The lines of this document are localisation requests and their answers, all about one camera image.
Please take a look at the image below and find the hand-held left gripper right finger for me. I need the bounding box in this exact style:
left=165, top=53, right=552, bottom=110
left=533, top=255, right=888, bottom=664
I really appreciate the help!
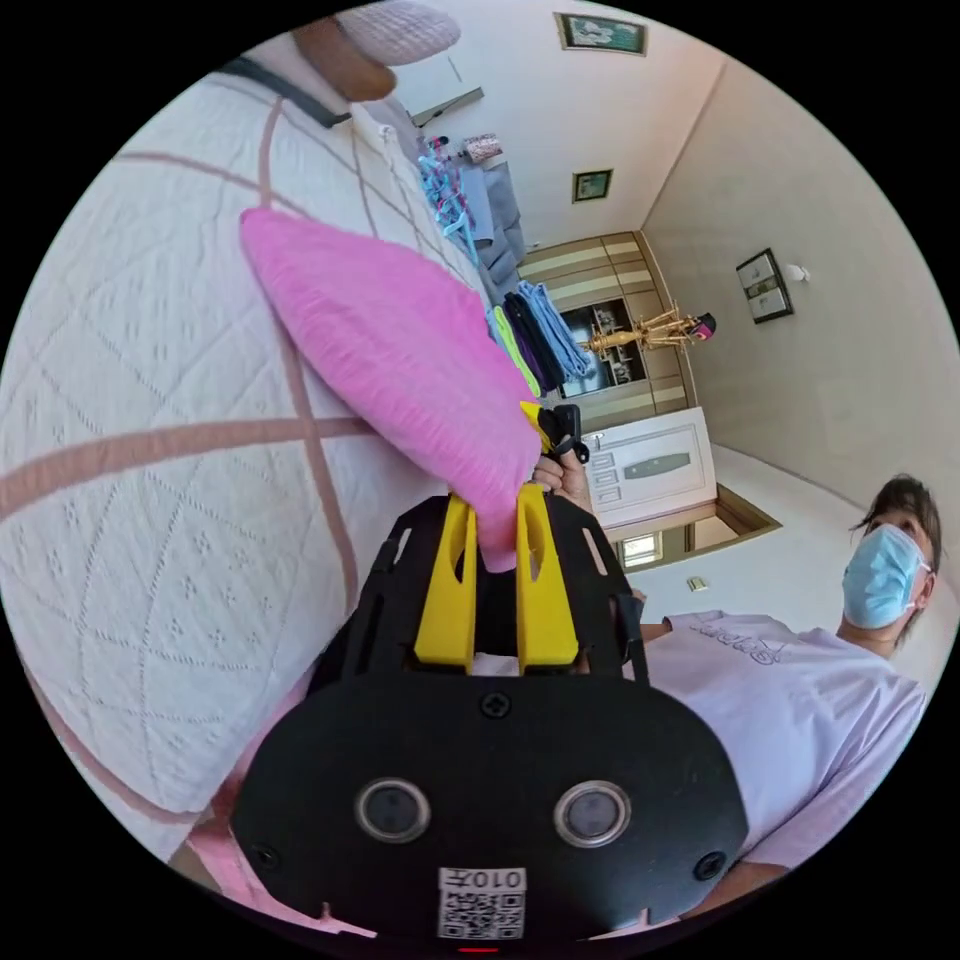
left=515, top=482, right=580, bottom=677

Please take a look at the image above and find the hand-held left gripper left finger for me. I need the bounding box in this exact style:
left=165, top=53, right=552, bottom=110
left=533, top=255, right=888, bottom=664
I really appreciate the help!
left=413, top=494, right=478, bottom=674

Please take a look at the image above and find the deep pink short sleeve shirt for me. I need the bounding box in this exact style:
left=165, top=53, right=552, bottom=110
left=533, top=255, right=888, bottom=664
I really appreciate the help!
left=239, top=206, right=544, bottom=576

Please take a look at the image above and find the person's right hand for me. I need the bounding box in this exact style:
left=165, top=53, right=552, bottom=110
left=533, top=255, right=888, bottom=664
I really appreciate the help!
left=533, top=452, right=595, bottom=519

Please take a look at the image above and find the pile of clothes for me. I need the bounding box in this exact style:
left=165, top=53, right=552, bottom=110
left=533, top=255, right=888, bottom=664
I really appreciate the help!
left=485, top=280, right=595, bottom=400

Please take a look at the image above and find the wooden cupboard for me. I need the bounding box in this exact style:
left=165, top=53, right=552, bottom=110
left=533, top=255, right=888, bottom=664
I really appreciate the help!
left=515, top=230, right=695, bottom=423

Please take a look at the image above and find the white door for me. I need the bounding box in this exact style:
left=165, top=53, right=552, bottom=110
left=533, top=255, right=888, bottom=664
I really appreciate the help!
left=583, top=407, right=715, bottom=528

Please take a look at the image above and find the golden coat stand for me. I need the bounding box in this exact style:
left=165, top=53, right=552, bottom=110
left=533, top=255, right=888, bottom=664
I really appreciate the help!
left=581, top=302, right=718, bottom=358

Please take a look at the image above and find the grey clothes heap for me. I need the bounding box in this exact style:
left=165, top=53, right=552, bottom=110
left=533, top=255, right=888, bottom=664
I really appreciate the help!
left=457, top=161, right=528, bottom=301

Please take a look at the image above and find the heap of blue hangers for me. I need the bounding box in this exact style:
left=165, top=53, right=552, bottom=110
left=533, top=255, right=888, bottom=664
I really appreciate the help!
left=416, top=134, right=483, bottom=260

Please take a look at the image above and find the person's body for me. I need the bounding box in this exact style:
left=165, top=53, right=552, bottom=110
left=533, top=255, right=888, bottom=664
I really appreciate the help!
left=637, top=472, right=948, bottom=920

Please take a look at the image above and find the bed with white quilt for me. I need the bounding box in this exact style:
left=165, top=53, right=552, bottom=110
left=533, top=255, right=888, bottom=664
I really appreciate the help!
left=0, top=65, right=496, bottom=939

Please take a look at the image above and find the brown pillow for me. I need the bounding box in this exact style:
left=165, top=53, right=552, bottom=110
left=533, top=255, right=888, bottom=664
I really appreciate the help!
left=290, top=16, right=397, bottom=103

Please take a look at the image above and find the pale pink textured pillow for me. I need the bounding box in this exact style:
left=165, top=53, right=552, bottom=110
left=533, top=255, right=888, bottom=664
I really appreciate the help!
left=337, top=0, right=463, bottom=68

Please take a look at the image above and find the black framed wall picture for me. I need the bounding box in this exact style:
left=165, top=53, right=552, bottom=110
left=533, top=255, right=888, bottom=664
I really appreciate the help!
left=734, top=247, right=796, bottom=326

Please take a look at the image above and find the large framed wall picture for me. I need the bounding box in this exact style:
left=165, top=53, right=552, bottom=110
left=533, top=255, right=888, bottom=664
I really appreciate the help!
left=553, top=11, right=649, bottom=59

